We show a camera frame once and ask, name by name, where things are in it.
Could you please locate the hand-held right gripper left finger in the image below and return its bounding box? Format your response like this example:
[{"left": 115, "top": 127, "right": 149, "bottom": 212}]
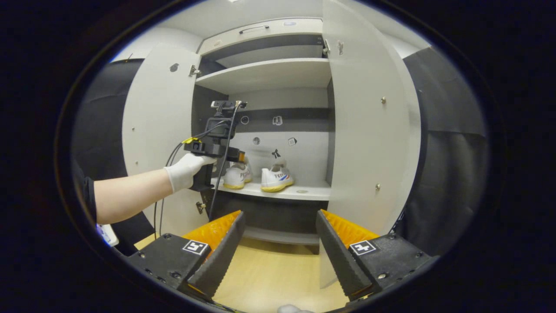
[{"left": 126, "top": 210, "right": 246, "bottom": 300}]

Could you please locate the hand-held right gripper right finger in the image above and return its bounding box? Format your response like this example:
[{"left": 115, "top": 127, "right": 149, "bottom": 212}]
[{"left": 316, "top": 210, "right": 439, "bottom": 301}]

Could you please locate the white canvas shoe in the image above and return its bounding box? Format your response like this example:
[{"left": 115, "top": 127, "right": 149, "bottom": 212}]
[
  {"left": 261, "top": 163, "right": 295, "bottom": 193},
  {"left": 223, "top": 162, "right": 253, "bottom": 190}
]

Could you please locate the white cabinet door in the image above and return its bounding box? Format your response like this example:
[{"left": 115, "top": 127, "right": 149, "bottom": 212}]
[
  {"left": 122, "top": 43, "right": 209, "bottom": 237},
  {"left": 319, "top": 0, "right": 422, "bottom": 290}
]

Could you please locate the white grey shoe cabinet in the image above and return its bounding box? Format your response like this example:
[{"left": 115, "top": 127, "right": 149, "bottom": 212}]
[{"left": 191, "top": 17, "right": 335, "bottom": 257}]

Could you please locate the white cabinet drawer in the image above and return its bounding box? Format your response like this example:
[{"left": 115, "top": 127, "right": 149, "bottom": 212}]
[{"left": 198, "top": 18, "right": 324, "bottom": 56}]

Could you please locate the black backdrop cloth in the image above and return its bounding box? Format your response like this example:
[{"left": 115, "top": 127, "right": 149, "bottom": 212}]
[
  {"left": 72, "top": 59, "right": 146, "bottom": 253},
  {"left": 391, "top": 47, "right": 489, "bottom": 257}
]

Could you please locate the white blue object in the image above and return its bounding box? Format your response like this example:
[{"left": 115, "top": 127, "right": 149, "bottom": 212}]
[{"left": 96, "top": 223, "right": 119, "bottom": 247}]

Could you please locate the black shirt sleeve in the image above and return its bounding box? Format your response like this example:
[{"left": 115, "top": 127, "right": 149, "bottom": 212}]
[{"left": 72, "top": 159, "right": 97, "bottom": 222}]

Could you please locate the black cable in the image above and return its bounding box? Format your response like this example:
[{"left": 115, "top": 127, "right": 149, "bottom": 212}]
[
  {"left": 208, "top": 102, "right": 243, "bottom": 221},
  {"left": 153, "top": 121, "right": 228, "bottom": 239}
]

